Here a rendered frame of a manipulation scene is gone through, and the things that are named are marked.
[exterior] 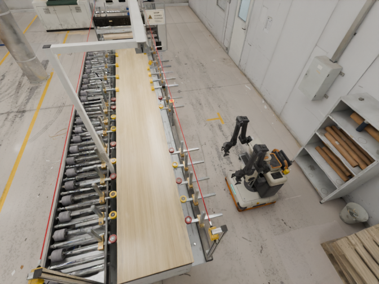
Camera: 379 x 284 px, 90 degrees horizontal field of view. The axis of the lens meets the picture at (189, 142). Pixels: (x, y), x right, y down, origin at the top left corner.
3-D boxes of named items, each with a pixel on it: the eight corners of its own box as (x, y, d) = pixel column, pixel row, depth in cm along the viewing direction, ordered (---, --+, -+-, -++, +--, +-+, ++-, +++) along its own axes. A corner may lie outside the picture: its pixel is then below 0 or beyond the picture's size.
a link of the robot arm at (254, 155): (264, 151, 184) (258, 143, 190) (258, 152, 182) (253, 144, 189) (250, 174, 216) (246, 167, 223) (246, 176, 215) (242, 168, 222)
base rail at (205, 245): (153, 51, 527) (153, 48, 519) (212, 260, 210) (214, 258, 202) (150, 52, 525) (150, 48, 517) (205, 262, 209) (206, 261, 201)
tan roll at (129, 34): (155, 34, 512) (155, 29, 503) (157, 36, 504) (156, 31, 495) (100, 38, 487) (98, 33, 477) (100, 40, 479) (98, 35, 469)
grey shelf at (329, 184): (309, 156, 384) (366, 92, 266) (342, 198, 329) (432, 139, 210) (290, 160, 377) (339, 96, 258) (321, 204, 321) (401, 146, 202)
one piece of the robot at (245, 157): (246, 158, 269) (250, 149, 252) (255, 174, 252) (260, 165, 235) (236, 160, 266) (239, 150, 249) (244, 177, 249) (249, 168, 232)
